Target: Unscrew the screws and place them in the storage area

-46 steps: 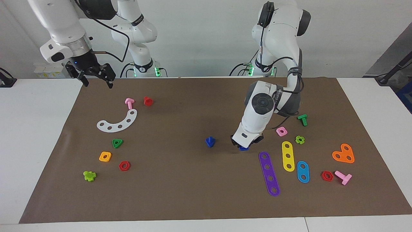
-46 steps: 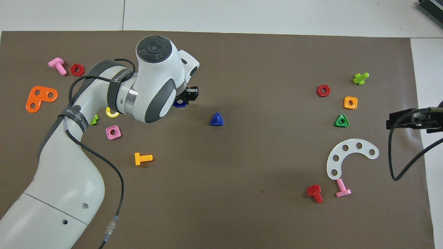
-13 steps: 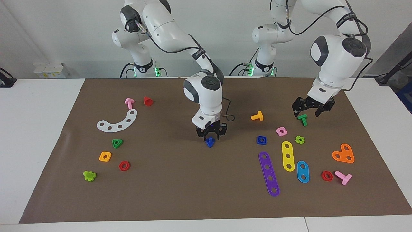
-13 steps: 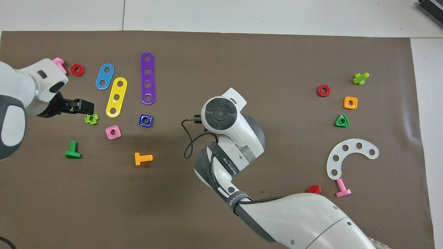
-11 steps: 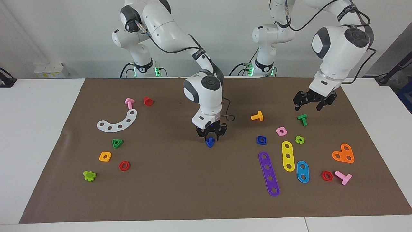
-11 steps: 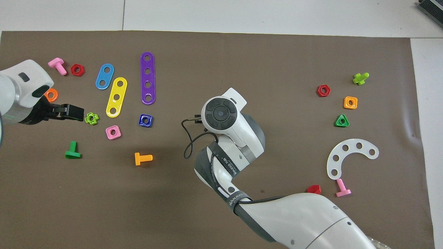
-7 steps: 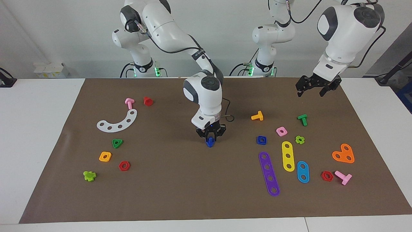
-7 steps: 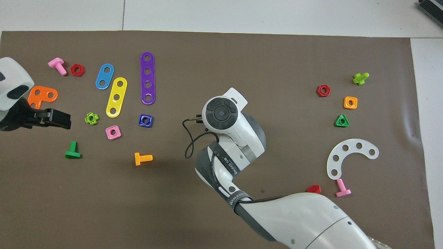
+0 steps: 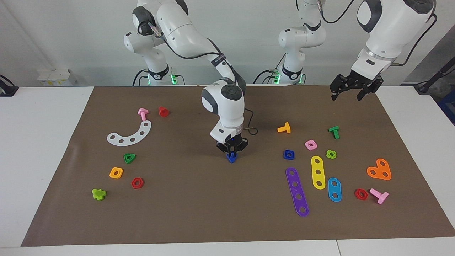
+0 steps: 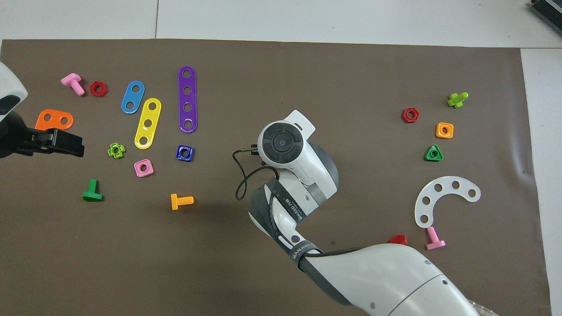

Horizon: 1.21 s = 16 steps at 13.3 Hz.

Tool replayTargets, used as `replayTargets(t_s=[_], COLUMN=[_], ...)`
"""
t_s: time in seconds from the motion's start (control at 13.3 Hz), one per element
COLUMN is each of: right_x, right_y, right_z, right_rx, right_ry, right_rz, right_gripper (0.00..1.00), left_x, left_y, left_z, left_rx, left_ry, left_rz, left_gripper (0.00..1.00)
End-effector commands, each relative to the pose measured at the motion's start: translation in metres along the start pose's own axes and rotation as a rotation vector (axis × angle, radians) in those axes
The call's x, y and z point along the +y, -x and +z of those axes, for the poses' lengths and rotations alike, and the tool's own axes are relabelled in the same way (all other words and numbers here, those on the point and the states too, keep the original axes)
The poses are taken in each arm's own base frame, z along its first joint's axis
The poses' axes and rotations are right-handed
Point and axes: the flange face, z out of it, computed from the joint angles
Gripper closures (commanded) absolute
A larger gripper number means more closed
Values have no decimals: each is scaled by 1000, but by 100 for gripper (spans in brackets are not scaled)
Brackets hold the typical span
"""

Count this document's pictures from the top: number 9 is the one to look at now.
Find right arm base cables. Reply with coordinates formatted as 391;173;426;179
133;69;185;86

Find blue crate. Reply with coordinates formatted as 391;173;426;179
438;91;455;126

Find white curved five-hole plate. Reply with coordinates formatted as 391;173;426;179
107;120;152;146

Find purple four-hole plate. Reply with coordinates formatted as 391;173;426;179
285;167;310;217

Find black stand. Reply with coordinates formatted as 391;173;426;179
414;57;455;95

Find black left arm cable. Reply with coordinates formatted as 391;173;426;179
297;0;437;66

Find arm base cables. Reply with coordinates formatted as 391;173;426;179
133;69;185;86
253;69;281;84

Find white cardboard box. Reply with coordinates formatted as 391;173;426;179
37;69;77;87

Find blue two-hole plate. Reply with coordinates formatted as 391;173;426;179
327;177;342;203

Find brown table mat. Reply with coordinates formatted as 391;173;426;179
21;85;455;247

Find black table clamp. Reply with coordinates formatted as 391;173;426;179
0;74;19;97

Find yellow three-hole plate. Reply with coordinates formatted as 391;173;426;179
311;156;326;190

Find orange heart-shaped plate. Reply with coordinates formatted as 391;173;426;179
366;158;392;181

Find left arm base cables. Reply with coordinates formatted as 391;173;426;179
253;69;281;84

